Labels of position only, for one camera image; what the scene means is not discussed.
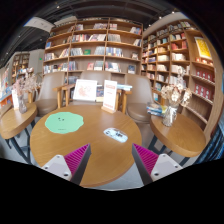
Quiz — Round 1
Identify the wide wooden bookshelf unit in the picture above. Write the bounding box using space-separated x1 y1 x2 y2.
42 17 144 84

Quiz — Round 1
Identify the glass vase with cream flowers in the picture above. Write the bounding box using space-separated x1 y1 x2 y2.
160 66 193 128

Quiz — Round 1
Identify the white sign on wooden base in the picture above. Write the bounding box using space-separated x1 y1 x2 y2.
101 79 118 115

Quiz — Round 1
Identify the transparent blue computer mouse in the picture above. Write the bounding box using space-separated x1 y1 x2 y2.
103 127 129 144

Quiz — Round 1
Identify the dark-covered book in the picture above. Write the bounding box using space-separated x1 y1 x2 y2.
95 84 105 103

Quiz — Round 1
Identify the white hanging ceiling panel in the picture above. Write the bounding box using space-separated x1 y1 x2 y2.
23 16 55 33

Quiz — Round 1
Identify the white framed picture, red print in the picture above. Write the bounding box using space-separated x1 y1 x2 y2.
72 78 98 102

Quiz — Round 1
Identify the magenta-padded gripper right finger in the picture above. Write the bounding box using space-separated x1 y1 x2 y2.
131 143 184 186

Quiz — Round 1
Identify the stack of colourful books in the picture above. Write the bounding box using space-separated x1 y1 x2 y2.
146 102 168 118

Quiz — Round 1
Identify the small white table sign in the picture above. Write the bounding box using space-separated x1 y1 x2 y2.
11 89 20 111

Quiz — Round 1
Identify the glass vase with pink flowers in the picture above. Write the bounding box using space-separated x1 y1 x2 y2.
11 71 39 115

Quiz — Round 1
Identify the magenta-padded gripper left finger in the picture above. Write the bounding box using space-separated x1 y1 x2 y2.
41 143 92 186

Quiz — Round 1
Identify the round wooden side table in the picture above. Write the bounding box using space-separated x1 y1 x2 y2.
148 113 207 166
0 102 38 164

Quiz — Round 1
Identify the green blob-shaped mouse pad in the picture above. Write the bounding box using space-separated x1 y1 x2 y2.
44 111 85 135

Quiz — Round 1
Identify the small distant bookshelf unit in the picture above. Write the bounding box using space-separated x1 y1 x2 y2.
11 51 31 84

